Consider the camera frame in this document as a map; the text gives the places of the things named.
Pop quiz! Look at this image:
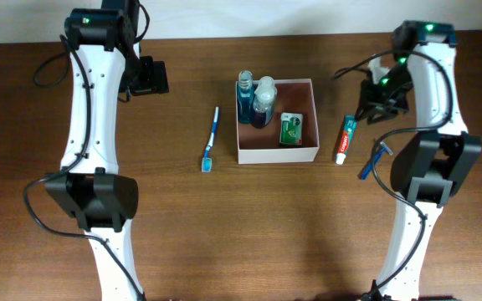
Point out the red green toothpaste tube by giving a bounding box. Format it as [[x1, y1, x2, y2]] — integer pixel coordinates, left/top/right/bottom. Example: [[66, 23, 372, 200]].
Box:
[[335, 115, 356, 165]]

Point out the blue white toothbrush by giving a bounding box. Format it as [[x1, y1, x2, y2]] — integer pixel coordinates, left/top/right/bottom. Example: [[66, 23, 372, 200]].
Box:
[[201, 106, 220, 173]]

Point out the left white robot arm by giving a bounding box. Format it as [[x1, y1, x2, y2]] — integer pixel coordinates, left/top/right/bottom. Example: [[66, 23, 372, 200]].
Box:
[[41, 0, 169, 300]]

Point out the clear purple liquid bottle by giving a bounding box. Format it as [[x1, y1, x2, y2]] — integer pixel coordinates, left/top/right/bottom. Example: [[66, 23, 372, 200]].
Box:
[[251, 76, 278, 129]]

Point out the green soap box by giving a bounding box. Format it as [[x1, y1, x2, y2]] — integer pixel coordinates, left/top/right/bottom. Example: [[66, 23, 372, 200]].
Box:
[[279, 112, 303, 147]]

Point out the left black cable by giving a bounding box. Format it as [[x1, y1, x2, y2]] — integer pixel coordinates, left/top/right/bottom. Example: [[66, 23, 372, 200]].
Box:
[[22, 0, 152, 301]]

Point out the blue disposable razor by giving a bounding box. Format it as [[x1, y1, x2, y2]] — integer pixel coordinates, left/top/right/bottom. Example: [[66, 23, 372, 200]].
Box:
[[358, 142, 393, 181]]

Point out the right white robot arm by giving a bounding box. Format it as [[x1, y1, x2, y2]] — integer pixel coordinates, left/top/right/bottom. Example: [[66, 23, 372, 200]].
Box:
[[355, 20, 482, 300]]

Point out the white cardboard box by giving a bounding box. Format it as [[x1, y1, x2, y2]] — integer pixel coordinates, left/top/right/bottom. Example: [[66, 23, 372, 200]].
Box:
[[236, 79, 320, 164]]

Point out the teal mouthwash bottle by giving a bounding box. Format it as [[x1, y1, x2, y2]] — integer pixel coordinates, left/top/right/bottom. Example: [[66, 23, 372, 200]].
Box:
[[237, 70, 254, 124]]

